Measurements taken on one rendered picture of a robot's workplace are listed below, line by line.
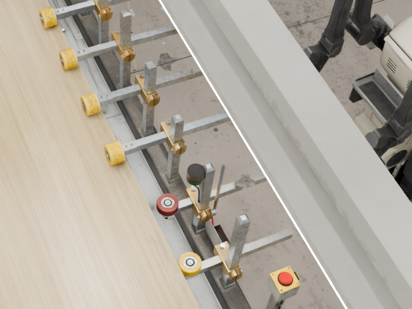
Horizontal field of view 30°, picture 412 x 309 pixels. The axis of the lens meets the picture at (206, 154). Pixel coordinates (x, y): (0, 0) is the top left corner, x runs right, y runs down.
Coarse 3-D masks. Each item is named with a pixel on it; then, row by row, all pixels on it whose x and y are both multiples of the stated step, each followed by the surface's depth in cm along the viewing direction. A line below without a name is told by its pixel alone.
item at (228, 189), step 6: (258, 174) 295; (258, 180) 293; (264, 180) 296; (222, 186) 290; (228, 186) 290; (234, 186) 290; (222, 192) 288; (228, 192) 290; (234, 192) 292; (210, 198) 287; (180, 204) 284; (186, 204) 284; (192, 204) 284; (180, 210) 284; (168, 216) 283
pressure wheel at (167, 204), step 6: (162, 198) 279; (168, 198) 279; (174, 198) 279; (156, 204) 279; (162, 204) 278; (168, 204) 278; (174, 204) 278; (162, 210) 276; (168, 210) 276; (174, 210) 277
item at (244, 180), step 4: (240, 176) 293; (244, 176) 292; (248, 176) 293; (236, 180) 291; (240, 180) 290; (244, 180) 291; (248, 180) 290; (252, 180) 291; (236, 184) 290; (240, 184) 291; (244, 184) 291; (248, 184) 290; (252, 184) 291; (236, 188) 290; (240, 188) 290; (244, 188) 290
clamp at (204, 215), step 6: (198, 186) 288; (186, 192) 287; (192, 192) 286; (186, 198) 290; (192, 198) 284; (198, 210) 282; (204, 210) 282; (210, 210) 284; (198, 216) 282; (204, 216) 281; (210, 216) 283; (204, 222) 284
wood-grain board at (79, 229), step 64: (0, 0) 330; (0, 64) 309; (0, 128) 291; (64, 128) 294; (0, 192) 275; (64, 192) 277; (128, 192) 280; (0, 256) 260; (64, 256) 262; (128, 256) 265
